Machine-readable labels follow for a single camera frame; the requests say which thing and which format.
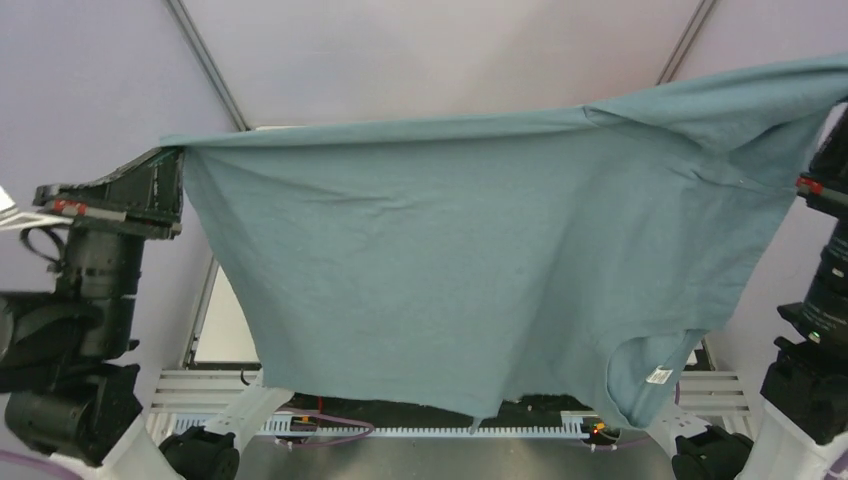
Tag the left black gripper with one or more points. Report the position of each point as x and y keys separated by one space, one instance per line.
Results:
x=144 y=192

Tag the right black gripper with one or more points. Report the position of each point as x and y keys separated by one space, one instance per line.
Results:
x=828 y=192

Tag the grey-blue t shirt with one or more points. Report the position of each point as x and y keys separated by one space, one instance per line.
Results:
x=458 y=262

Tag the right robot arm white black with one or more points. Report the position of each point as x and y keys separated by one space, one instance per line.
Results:
x=803 y=434

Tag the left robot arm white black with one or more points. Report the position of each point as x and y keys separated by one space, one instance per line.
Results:
x=68 y=398

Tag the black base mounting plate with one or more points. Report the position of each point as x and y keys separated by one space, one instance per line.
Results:
x=529 y=411

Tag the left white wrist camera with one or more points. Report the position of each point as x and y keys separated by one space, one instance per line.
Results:
x=13 y=218

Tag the left aluminium frame post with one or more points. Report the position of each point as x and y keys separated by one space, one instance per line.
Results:
x=192 y=35

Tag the aluminium frame post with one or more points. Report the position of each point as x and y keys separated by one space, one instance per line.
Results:
x=697 y=21
x=192 y=35

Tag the right aluminium frame post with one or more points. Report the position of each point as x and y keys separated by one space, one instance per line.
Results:
x=697 y=21

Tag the white slotted cable duct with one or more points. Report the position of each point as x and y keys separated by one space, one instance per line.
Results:
x=287 y=425

